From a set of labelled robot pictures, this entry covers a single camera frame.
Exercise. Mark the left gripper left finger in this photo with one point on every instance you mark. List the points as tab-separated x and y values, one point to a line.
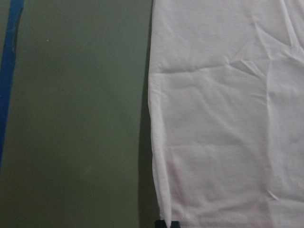
160	224

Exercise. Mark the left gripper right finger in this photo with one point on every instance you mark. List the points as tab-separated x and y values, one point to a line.
175	224

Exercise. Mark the pink printed t-shirt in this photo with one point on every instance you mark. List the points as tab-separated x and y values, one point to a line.
226	101

